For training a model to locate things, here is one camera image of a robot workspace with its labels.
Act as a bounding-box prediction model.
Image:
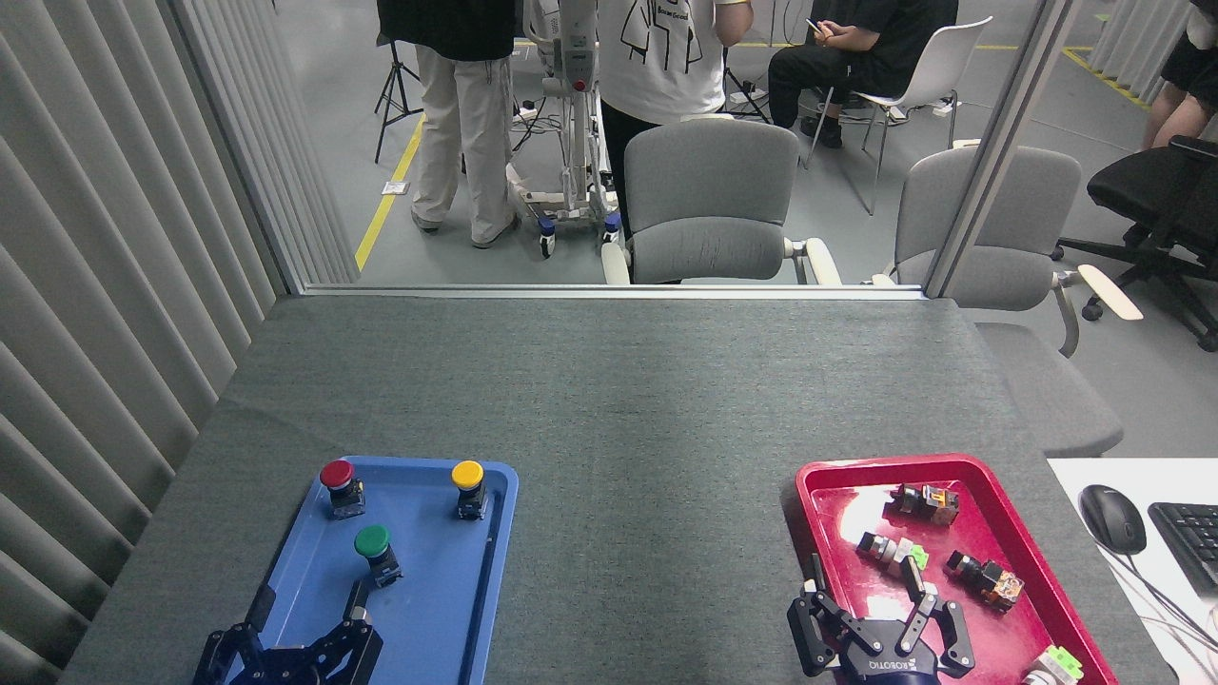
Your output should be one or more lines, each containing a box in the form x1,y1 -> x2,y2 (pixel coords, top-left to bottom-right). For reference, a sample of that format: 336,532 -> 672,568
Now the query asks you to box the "white stand on wheels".
504,0 -> 629,259

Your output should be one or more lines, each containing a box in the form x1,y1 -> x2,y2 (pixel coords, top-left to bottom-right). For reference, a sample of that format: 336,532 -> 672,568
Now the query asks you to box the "black computer mouse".
1080,484 -> 1148,556

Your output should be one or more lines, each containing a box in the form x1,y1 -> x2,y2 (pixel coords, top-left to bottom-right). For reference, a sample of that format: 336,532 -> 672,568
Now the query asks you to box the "white switch with green block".
1023,645 -> 1086,685

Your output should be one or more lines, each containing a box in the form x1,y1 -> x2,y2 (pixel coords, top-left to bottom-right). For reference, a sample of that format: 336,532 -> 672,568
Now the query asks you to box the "yellow push button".
450,460 -> 489,521

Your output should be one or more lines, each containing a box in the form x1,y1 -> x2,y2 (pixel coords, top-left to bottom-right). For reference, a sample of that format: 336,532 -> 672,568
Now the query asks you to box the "black switch with orange cube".
944,552 -> 1026,613

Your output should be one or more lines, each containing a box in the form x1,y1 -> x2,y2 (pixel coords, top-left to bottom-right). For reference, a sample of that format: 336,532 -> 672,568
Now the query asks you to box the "black keyboard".
1149,501 -> 1218,597

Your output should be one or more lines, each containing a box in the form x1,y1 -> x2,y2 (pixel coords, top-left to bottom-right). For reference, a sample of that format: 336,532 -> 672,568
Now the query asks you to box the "grey armchair with white arms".
601,114 -> 843,286
871,145 -> 1143,458

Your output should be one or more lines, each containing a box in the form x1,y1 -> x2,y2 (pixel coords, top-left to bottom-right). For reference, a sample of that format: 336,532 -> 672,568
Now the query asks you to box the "red plastic tray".
795,454 -> 1119,685

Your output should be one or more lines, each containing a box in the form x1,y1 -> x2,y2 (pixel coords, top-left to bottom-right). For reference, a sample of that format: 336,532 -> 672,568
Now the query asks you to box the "mouse cable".
1109,552 -> 1218,657

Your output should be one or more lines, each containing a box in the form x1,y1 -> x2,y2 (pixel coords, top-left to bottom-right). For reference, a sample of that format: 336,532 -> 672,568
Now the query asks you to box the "blue plastic tray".
224,455 -> 521,685

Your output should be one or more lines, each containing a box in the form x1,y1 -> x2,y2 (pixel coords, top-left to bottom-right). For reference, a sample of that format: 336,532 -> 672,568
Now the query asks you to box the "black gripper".
193,580 -> 384,685
786,554 -> 977,685

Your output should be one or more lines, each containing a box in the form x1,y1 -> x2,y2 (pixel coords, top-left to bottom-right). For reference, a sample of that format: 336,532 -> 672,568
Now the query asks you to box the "white side table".
1047,458 -> 1218,685

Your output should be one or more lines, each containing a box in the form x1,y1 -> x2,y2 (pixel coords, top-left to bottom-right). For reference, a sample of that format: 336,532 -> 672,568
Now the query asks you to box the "black tripod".
374,36 -> 425,165

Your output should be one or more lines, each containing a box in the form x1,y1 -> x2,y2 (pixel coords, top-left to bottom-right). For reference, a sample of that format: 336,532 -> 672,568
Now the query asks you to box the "black office chair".
1051,135 -> 1218,353

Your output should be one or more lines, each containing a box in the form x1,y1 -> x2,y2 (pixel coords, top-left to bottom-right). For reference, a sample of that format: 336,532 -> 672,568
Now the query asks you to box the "person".
768,0 -> 960,150
376,0 -> 522,250
597,0 -> 755,245
1142,0 -> 1218,151

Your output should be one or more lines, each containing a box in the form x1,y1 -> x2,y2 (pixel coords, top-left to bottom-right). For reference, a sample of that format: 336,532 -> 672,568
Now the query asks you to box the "green push button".
354,524 -> 403,589

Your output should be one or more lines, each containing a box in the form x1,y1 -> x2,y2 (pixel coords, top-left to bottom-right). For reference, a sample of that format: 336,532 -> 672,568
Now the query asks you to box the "black switch with orange block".
890,483 -> 960,527

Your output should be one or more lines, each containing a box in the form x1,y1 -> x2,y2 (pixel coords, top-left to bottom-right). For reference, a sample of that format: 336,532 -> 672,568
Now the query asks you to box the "red push button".
319,460 -> 367,520

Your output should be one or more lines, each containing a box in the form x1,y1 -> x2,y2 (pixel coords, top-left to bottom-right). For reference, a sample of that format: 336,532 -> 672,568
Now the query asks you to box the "silver post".
923,0 -> 1086,299

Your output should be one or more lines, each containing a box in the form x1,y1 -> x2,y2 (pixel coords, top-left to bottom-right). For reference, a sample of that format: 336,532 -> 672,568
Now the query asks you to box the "silver switch with green block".
855,531 -> 930,574

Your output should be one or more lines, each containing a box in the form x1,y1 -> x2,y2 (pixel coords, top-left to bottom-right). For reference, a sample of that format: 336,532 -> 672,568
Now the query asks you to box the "white plastic chair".
804,16 -> 993,216

